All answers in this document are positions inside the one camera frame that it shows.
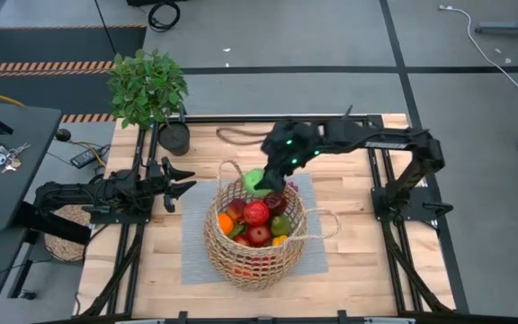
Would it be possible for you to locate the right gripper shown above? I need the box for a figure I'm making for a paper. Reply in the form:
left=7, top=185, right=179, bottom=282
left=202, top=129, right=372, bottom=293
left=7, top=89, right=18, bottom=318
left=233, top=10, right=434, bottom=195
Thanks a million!
left=255, top=119, right=327, bottom=194

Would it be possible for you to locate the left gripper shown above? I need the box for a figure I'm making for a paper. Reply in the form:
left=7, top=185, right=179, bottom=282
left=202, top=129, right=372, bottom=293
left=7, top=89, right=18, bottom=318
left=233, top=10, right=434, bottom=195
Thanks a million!
left=144, top=156, right=197, bottom=213

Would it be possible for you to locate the green apple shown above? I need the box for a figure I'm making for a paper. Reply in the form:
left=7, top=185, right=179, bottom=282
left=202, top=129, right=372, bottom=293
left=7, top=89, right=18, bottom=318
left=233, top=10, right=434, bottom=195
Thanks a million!
left=243, top=167, right=274, bottom=198

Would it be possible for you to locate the green pear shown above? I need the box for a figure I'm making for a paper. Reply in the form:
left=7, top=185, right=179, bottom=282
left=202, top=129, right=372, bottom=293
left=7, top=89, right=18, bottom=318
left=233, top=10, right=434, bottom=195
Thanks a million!
left=270, top=214, right=293, bottom=238

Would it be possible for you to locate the red pomegranate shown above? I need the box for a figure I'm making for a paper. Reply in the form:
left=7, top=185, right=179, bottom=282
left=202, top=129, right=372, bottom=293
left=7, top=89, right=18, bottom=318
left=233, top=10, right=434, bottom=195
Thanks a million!
left=226, top=198, right=248, bottom=221

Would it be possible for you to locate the small dark red apple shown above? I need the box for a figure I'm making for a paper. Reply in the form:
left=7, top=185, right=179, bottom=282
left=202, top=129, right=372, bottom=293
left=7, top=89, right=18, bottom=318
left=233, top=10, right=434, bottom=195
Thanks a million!
left=246, top=224, right=272, bottom=248

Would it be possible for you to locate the orange fruit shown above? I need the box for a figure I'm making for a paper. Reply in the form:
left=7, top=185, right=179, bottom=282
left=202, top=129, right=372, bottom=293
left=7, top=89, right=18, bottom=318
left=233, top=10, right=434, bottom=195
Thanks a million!
left=217, top=212, right=235, bottom=236

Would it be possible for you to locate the woven wicker basket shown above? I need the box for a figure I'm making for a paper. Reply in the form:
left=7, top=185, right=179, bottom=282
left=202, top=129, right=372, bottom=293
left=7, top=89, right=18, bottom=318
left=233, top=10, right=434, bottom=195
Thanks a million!
left=202, top=159, right=342, bottom=290

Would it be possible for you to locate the black plant pot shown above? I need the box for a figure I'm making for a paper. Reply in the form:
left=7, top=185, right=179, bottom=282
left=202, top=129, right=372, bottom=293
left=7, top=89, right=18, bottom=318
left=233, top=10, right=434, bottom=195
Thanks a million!
left=157, top=120, right=192, bottom=158

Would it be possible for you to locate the grey woven placemat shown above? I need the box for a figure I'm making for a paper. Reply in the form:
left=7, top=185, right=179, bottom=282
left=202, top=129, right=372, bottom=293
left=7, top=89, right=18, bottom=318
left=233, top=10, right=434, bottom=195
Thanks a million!
left=180, top=174, right=331, bottom=286

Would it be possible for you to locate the black power adapter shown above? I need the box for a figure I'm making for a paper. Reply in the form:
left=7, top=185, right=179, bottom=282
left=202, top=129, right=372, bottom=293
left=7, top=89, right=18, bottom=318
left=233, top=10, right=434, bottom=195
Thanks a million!
left=69, top=146, right=107, bottom=170

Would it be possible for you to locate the green leafy plant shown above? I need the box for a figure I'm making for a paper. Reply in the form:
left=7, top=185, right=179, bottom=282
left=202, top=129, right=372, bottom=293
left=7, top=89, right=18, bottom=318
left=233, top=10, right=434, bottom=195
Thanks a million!
left=106, top=48, right=191, bottom=131

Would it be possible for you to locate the round woven coaster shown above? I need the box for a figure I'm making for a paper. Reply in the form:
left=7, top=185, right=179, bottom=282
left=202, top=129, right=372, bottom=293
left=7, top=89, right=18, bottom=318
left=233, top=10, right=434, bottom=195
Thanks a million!
left=43, top=204, right=96, bottom=263

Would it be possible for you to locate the bunch of metal keys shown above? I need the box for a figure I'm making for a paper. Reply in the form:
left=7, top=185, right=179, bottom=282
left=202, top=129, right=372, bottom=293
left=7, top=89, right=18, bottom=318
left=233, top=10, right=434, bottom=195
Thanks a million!
left=0, top=142, right=31, bottom=175

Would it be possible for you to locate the dark grey desk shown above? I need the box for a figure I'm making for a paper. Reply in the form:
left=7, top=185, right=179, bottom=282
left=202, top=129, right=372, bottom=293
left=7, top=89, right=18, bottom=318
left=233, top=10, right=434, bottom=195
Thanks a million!
left=0, top=99, right=93, bottom=247

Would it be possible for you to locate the black hazard-striped floor mat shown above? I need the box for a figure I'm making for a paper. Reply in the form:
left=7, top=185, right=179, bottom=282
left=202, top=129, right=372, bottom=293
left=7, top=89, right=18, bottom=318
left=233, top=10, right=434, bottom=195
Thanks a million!
left=0, top=24, right=147, bottom=123

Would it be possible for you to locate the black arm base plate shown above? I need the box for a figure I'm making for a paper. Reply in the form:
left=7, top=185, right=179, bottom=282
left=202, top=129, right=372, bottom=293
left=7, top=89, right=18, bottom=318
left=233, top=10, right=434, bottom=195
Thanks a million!
left=372, top=185, right=454, bottom=224
left=82, top=204, right=153, bottom=225

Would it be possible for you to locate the black aluminium table frame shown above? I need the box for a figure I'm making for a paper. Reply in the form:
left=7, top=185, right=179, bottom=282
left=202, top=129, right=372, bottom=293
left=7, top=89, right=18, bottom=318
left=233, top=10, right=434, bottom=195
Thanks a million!
left=73, top=113, right=457, bottom=324

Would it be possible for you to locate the coiled black cable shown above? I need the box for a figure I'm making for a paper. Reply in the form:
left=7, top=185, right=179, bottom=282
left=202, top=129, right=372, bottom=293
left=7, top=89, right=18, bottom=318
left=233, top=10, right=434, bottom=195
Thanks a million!
left=147, top=1, right=182, bottom=33

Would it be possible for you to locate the white floor cable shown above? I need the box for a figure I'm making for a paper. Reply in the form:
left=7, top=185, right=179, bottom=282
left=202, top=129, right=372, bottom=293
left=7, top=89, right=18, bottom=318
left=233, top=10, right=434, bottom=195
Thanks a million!
left=438, top=4, right=518, bottom=93

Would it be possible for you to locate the grey table leg frame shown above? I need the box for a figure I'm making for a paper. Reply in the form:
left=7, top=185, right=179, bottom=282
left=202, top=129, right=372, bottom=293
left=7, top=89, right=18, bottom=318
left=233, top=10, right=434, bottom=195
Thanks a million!
left=474, top=0, right=518, bottom=36

